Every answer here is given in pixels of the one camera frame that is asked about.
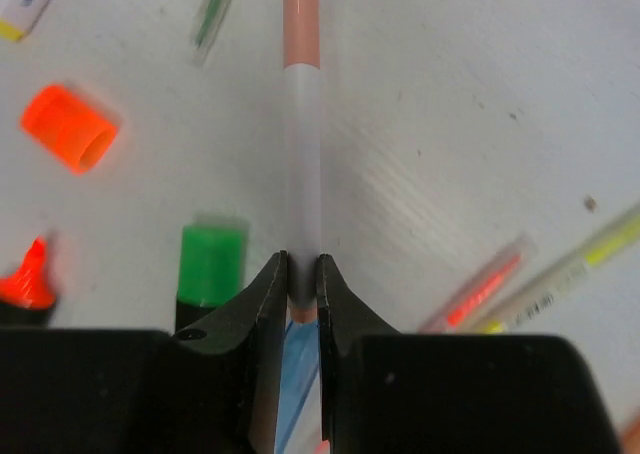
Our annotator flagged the black highlighter green cap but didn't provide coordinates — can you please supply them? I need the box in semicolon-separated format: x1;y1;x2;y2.
174;216;249;331

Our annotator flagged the pink capped white marker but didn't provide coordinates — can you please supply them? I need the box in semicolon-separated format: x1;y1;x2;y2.
283;0;322;323

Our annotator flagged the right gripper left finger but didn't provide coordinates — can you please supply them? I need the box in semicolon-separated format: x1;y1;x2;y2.
1;251;288;453

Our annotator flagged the green clear pen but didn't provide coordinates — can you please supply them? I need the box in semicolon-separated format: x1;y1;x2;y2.
190;0;232;66

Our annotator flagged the black highlighter orange tip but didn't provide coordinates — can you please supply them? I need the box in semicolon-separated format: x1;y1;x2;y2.
1;237;58;328

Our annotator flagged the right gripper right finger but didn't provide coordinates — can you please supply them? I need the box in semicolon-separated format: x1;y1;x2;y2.
315;255;621;453

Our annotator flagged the blue correction tape dispenser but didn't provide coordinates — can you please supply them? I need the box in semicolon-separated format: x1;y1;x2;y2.
274;320;319;453

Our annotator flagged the orange capped white marker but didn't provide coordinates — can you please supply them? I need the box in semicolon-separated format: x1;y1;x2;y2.
620;414;640;454

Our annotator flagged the orange highlighter cap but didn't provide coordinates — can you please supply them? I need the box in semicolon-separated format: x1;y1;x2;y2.
20;84;118;175

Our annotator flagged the yellow clear highlighter pen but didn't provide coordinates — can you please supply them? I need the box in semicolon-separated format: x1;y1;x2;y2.
469;205;639;334

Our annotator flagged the orange clear highlighter pen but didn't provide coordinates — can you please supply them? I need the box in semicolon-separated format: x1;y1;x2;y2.
417;235;535;334

